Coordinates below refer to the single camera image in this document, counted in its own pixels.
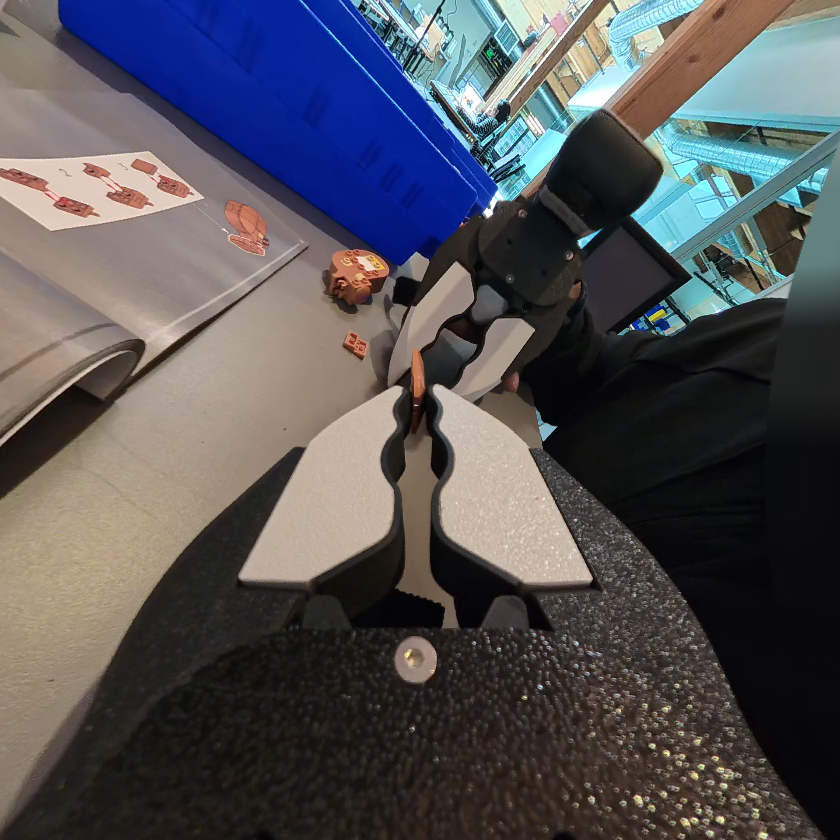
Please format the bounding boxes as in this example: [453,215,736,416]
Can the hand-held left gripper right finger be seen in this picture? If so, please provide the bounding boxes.
[428,385,597,626]

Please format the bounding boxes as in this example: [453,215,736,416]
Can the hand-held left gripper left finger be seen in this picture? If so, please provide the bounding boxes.
[238,386,408,614]

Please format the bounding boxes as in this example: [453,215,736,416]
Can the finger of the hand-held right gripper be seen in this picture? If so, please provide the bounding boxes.
[436,315,538,403]
[386,266,488,388]

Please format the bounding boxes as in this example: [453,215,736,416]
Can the orange-brown toy brick piece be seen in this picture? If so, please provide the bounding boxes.
[408,349,428,437]

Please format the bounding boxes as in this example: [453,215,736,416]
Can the person's right forearm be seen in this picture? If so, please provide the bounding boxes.
[525,298,788,526]

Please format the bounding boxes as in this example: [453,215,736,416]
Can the grey desk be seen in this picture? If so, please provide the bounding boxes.
[0,217,549,837]

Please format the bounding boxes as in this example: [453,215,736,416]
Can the person's right hand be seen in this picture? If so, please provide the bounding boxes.
[502,279,614,421]

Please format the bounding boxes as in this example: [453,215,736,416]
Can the brown toy brick assembly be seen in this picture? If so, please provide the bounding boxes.
[326,249,392,307]

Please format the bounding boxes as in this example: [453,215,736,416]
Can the black monitor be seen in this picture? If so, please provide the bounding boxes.
[581,217,694,337]

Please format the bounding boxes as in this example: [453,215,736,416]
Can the wooden ceiling beam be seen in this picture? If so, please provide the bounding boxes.
[604,0,796,140]

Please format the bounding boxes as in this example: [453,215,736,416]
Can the brick instruction booklet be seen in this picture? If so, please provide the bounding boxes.
[0,13,309,450]

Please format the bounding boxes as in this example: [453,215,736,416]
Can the silver ventilation duct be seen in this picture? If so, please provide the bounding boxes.
[656,123,829,194]
[607,0,704,42]

